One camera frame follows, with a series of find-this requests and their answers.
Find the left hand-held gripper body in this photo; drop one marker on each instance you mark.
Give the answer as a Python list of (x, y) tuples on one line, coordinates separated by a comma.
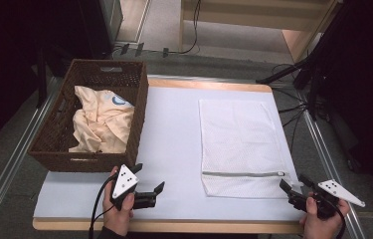
[(124, 182)]

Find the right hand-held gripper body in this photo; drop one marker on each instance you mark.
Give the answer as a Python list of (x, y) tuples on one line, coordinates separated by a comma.
[(335, 191)]

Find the cream shirt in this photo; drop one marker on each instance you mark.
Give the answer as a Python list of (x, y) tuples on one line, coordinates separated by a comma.
[(104, 126)]

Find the white mesh laundry bag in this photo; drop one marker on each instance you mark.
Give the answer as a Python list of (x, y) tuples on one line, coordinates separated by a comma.
[(240, 139)]

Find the brown wicker basket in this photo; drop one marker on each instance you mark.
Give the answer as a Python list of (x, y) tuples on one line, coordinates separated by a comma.
[(58, 132)]

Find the person's left hand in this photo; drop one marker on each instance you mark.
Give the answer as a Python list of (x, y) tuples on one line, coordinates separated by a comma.
[(116, 219)]

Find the person's right hand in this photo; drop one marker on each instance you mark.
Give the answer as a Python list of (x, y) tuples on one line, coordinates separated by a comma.
[(323, 229)]

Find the wooden table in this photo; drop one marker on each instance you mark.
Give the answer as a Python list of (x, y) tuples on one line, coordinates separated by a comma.
[(174, 226)]

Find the white table mat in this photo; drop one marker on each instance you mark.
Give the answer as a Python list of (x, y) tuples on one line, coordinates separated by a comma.
[(170, 142)]

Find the black tripod stand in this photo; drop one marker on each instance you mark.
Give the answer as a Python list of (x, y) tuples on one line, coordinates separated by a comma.
[(310, 63)]

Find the black power plug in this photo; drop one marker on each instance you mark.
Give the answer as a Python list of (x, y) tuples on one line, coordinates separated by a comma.
[(165, 52)]

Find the light wooden shelf unit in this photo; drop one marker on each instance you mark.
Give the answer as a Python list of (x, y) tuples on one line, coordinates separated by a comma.
[(300, 40)]

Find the dark cabinet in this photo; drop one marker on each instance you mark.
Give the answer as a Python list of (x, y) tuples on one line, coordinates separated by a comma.
[(107, 26)]

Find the metal floor rail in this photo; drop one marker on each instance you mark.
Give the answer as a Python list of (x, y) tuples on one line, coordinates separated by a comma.
[(323, 156), (15, 162)]

